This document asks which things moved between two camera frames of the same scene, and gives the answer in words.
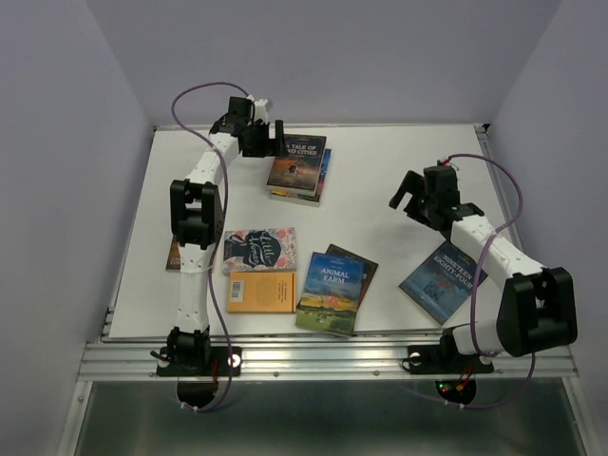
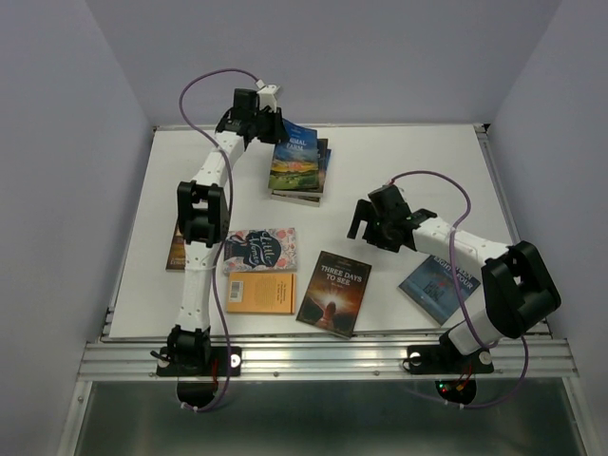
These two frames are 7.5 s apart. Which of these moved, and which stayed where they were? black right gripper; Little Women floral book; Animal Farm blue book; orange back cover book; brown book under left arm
Moved: Animal Farm blue book; black right gripper
Stayed: orange back cover book; brown book under left arm; Little Women floral book
